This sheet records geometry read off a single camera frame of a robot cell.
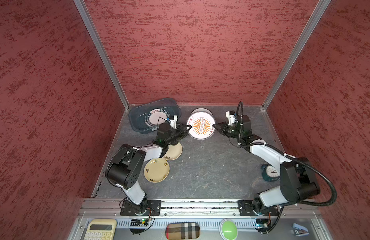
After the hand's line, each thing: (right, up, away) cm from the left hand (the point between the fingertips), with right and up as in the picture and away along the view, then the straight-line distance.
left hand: (192, 128), depth 86 cm
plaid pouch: (-5, -45, -21) cm, 50 cm away
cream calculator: (-43, -45, -20) cm, 65 cm away
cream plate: (-12, -16, +8) cm, 22 cm away
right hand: (+11, +1, -2) cm, 11 cm away
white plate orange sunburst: (+5, +5, +1) cm, 7 cm away
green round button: (+16, -46, -19) cm, 52 cm away
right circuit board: (+34, -46, -15) cm, 59 cm away
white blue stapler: (+50, -47, -18) cm, 71 cm away
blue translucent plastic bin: (-41, +11, +24) cm, 49 cm away
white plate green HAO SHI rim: (-29, +8, +31) cm, 43 cm away
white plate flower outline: (+8, +14, +32) cm, 36 cm away
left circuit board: (-25, -44, -16) cm, 53 cm away
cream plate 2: (-22, -25, +1) cm, 33 cm away
